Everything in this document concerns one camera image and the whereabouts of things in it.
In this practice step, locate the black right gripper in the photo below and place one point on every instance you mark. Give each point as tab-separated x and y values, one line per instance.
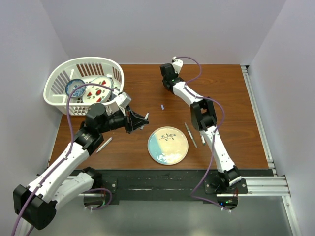
175	74

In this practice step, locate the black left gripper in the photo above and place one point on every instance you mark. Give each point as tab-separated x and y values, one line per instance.
129	116

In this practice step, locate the silver white pen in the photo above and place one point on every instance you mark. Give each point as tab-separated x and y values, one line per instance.
104	144

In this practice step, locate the teal white marker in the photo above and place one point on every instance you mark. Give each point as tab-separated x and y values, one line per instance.
203	140

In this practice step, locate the white purple marker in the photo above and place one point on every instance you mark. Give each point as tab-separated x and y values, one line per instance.
147	115

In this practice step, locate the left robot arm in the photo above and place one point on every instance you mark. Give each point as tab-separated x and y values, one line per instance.
38	202

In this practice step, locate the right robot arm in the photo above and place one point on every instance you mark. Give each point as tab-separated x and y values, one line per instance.
204	120

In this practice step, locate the blue and cream plate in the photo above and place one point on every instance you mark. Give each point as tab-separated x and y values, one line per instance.
167	145

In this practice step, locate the white plate red pattern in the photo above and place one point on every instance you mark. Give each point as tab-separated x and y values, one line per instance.
96	94

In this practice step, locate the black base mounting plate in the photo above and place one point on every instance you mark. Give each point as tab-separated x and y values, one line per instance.
170	185

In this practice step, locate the blue white patterned bowl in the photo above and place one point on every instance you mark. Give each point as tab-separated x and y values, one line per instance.
76	86

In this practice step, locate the white plastic dish basket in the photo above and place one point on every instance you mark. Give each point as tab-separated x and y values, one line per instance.
86	69

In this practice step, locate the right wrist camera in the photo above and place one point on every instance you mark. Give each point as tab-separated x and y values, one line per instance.
177	65

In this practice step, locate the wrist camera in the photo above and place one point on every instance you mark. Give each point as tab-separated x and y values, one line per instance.
121	101
177	65

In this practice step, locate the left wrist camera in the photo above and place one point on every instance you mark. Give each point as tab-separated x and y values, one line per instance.
121	101

